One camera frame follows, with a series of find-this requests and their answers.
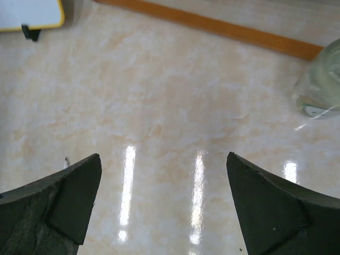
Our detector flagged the clear glass bottle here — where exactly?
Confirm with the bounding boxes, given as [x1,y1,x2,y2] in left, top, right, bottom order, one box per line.
[293,39,339,119]

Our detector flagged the orange wooden shelf rack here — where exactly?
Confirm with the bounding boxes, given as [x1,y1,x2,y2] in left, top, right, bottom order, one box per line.
[98,0,323,61]

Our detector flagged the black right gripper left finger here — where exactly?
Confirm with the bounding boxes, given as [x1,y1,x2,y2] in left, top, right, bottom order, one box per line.
[1,154,102,254]

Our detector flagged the yellow framed whiteboard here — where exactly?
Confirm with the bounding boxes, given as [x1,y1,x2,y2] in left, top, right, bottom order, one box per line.
[1,0,65,42]

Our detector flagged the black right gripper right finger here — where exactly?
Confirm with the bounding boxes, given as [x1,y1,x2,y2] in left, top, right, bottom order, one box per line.
[226,152,339,254]

